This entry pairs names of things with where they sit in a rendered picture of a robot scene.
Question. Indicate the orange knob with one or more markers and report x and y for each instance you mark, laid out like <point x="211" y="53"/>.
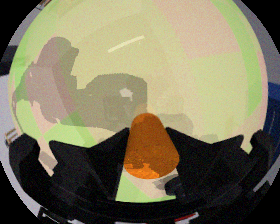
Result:
<point x="150" y="153"/>

